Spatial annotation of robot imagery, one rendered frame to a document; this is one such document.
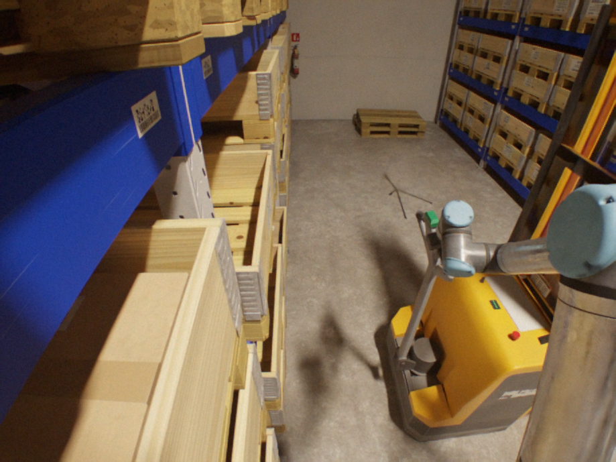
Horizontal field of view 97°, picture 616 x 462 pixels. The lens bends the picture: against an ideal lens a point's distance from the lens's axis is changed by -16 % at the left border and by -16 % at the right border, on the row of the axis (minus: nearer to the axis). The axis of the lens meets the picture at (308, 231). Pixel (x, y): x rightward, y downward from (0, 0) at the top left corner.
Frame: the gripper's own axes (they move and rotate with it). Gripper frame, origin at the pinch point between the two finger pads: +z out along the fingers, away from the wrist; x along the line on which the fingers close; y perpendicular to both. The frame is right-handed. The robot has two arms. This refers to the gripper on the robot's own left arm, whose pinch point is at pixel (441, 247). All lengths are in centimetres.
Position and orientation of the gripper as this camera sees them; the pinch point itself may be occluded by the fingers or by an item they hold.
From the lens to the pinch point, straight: 131.2
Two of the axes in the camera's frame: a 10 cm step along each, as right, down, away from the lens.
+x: -9.6, 2.4, 1.4
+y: -1.6, -9.0, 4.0
